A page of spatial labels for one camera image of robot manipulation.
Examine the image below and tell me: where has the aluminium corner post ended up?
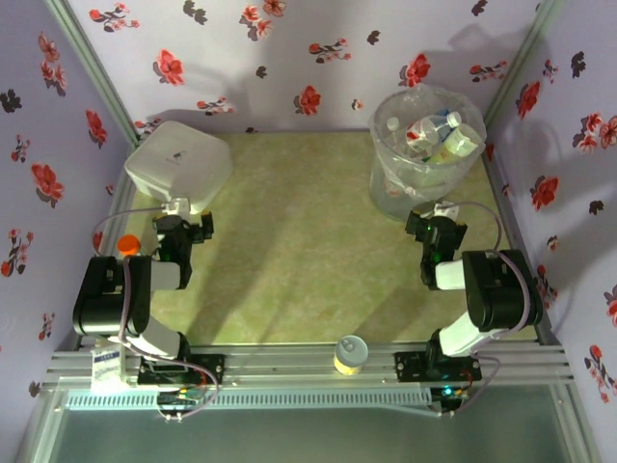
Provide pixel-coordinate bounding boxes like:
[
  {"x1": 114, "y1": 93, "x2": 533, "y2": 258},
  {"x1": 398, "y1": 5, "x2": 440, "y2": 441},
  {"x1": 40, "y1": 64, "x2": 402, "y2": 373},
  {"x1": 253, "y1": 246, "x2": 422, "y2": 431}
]
[
  {"x1": 484, "y1": 0, "x2": 568, "y2": 126},
  {"x1": 42, "y1": 0, "x2": 144, "y2": 146}
]

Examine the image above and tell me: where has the aluminium side rail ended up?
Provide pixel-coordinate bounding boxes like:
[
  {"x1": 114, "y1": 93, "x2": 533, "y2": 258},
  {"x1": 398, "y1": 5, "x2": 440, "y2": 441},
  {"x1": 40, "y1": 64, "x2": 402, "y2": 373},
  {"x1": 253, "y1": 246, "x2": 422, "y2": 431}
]
[
  {"x1": 481, "y1": 142, "x2": 563, "y2": 347},
  {"x1": 76, "y1": 171, "x2": 139, "y2": 351}
]

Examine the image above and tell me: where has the orange-capped small bottle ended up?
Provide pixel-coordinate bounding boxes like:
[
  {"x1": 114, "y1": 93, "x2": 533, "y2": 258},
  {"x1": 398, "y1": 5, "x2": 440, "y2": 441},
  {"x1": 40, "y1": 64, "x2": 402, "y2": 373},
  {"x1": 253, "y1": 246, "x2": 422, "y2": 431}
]
[{"x1": 118, "y1": 234, "x2": 143, "y2": 258}]

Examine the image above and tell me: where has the aluminium profile rail beam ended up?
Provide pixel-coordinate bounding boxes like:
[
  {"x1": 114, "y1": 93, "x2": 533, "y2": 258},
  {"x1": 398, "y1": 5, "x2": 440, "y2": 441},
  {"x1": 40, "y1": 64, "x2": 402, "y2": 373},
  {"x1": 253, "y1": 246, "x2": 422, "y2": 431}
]
[{"x1": 45, "y1": 342, "x2": 575, "y2": 387}]

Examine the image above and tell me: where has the white slotted cable duct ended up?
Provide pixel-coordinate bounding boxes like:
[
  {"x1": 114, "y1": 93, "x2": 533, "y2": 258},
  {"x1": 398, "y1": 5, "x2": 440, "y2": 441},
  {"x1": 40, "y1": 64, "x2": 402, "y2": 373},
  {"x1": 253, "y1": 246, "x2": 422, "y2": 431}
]
[{"x1": 65, "y1": 388, "x2": 433, "y2": 411}]

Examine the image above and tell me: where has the white blue paper carton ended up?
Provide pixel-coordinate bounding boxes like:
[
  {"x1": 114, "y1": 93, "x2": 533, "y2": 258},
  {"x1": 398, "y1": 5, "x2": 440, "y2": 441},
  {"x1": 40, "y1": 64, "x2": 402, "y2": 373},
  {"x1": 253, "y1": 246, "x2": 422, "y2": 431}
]
[{"x1": 90, "y1": 345, "x2": 121, "y2": 393}]

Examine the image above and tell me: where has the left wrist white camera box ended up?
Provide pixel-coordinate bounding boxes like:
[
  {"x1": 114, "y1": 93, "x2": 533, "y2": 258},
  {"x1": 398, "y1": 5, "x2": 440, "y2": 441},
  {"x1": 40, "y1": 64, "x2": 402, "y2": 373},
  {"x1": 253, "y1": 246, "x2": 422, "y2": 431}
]
[{"x1": 161, "y1": 197, "x2": 193, "y2": 217}]

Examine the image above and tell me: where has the white square lidded container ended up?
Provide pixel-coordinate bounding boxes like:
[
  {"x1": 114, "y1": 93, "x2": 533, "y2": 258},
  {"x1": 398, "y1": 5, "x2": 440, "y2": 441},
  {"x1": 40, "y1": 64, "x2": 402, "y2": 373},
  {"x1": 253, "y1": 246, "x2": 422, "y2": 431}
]
[{"x1": 123, "y1": 120, "x2": 233, "y2": 213}]

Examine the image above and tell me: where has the yellow tin can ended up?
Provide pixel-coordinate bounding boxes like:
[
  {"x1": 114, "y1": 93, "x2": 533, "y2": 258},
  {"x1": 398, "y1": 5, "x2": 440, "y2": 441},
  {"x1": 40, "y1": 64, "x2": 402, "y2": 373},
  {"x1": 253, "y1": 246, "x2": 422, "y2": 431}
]
[{"x1": 333, "y1": 335, "x2": 370, "y2": 376}]

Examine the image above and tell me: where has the left arm grey cable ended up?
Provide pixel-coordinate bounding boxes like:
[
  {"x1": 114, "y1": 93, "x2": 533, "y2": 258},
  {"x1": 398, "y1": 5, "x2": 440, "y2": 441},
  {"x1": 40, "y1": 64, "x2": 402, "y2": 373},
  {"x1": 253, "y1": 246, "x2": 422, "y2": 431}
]
[{"x1": 91, "y1": 205, "x2": 221, "y2": 423}]

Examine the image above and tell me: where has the green-label clear bottle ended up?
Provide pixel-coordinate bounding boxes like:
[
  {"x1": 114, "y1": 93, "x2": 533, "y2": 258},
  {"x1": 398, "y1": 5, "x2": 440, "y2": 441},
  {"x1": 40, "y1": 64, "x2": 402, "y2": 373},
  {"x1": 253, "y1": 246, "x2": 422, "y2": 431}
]
[{"x1": 428, "y1": 123, "x2": 483, "y2": 165}]

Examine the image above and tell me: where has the small circuit board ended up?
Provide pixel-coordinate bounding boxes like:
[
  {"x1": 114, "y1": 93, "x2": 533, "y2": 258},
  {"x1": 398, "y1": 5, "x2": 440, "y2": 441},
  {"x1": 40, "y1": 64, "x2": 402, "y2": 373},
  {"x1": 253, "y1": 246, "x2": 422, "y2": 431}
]
[
  {"x1": 158, "y1": 389, "x2": 203, "y2": 409},
  {"x1": 436, "y1": 384, "x2": 469, "y2": 404}
]

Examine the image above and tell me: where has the clear plastic lined bin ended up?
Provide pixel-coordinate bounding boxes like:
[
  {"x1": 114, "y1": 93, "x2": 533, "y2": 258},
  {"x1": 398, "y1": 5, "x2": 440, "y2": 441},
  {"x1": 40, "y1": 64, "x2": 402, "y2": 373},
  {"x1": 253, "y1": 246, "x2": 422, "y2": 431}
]
[{"x1": 368, "y1": 84, "x2": 487, "y2": 223}]

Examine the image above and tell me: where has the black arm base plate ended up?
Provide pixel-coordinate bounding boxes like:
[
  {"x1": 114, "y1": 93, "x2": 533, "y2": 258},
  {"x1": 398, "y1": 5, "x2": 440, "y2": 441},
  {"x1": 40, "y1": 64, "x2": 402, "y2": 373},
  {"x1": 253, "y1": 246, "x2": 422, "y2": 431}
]
[
  {"x1": 393, "y1": 350, "x2": 483, "y2": 383},
  {"x1": 137, "y1": 354, "x2": 227, "y2": 387}
]

